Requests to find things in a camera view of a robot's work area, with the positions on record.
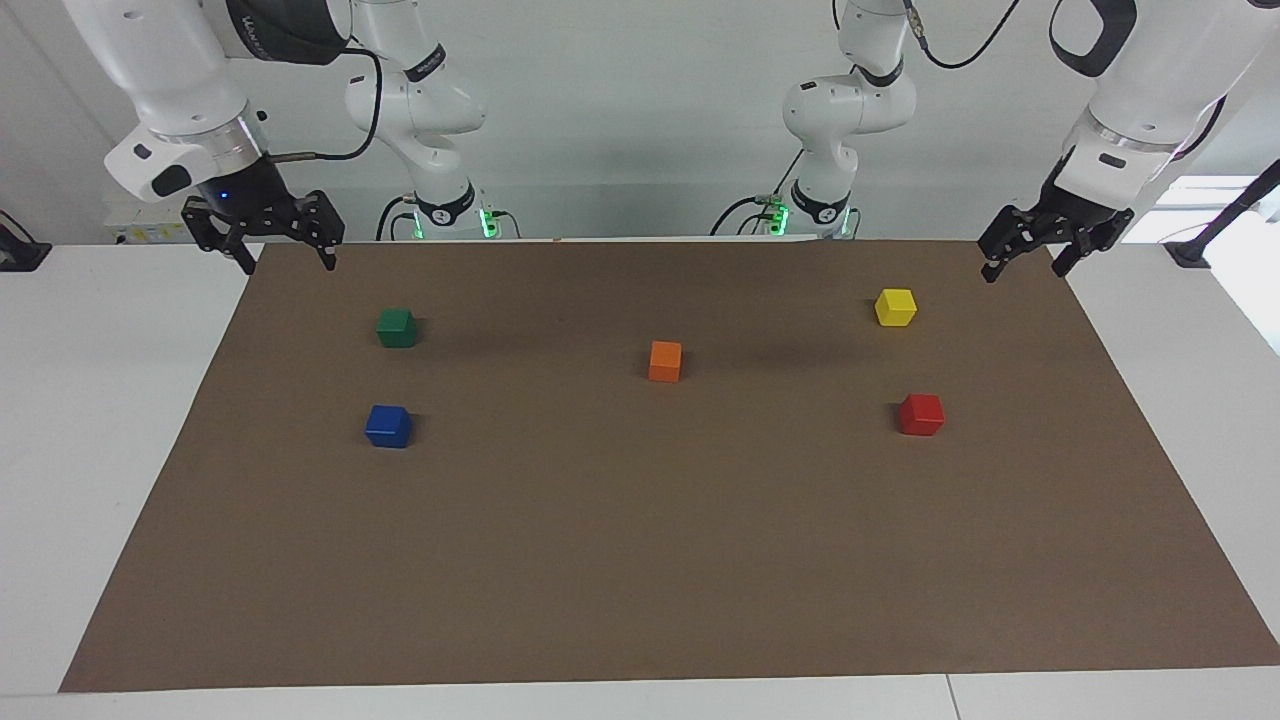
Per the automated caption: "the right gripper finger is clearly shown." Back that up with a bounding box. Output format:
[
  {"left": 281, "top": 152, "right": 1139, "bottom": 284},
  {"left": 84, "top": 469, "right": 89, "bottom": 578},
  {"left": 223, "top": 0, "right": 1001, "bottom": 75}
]
[
  {"left": 295, "top": 190, "right": 346, "bottom": 269},
  {"left": 183, "top": 197, "right": 257, "bottom": 276}
]

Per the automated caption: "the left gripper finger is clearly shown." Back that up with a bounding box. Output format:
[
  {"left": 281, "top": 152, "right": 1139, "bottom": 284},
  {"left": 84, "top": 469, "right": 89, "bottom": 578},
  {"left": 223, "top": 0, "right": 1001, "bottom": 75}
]
[
  {"left": 978, "top": 207, "right": 1046, "bottom": 284},
  {"left": 1052, "top": 210, "right": 1136, "bottom": 278}
]

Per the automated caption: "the red block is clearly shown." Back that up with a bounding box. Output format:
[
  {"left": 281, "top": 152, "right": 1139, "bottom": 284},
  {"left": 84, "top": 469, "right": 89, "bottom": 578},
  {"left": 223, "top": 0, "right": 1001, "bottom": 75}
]
[{"left": 898, "top": 393, "right": 946, "bottom": 437}]

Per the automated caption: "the blue block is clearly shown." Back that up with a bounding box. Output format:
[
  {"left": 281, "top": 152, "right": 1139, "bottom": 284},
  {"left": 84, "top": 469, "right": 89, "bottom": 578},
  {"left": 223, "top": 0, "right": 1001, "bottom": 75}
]
[{"left": 365, "top": 404, "right": 413, "bottom": 449}]

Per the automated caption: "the white box yellow label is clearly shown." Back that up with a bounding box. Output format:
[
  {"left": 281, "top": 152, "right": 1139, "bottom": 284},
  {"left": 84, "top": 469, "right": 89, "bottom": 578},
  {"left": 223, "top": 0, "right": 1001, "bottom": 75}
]
[{"left": 103, "top": 195, "right": 191, "bottom": 244}]

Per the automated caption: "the black table clamp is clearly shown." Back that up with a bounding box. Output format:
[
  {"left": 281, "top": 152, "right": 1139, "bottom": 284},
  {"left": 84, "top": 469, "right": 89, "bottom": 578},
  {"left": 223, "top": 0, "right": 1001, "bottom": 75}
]
[{"left": 0, "top": 210, "right": 51, "bottom": 273}]

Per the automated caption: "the brown table mat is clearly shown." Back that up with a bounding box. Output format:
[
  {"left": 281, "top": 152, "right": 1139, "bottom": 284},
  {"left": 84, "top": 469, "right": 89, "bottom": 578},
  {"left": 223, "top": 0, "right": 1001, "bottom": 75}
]
[{"left": 60, "top": 238, "right": 1280, "bottom": 693}]

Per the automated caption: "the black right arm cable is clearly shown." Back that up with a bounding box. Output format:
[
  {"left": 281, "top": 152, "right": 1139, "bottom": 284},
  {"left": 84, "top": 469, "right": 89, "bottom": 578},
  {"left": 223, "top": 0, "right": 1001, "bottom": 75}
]
[{"left": 262, "top": 40, "right": 386, "bottom": 163}]

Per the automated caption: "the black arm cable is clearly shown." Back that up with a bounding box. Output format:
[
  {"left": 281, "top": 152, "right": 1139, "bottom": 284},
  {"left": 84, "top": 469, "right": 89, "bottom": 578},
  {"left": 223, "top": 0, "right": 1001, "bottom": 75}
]
[
  {"left": 900, "top": 0, "right": 1021, "bottom": 71},
  {"left": 262, "top": 40, "right": 386, "bottom": 163}
]

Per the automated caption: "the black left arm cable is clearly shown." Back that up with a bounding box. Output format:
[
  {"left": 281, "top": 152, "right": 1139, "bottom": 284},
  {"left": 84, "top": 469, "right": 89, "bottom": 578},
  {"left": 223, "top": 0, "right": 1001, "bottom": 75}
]
[{"left": 900, "top": 0, "right": 1021, "bottom": 71}]

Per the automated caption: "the black left base cable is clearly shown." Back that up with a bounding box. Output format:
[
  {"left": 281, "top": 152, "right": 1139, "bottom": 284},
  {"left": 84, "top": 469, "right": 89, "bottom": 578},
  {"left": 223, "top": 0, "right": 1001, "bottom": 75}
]
[{"left": 710, "top": 150, "right": 806, "bottom": 237}]

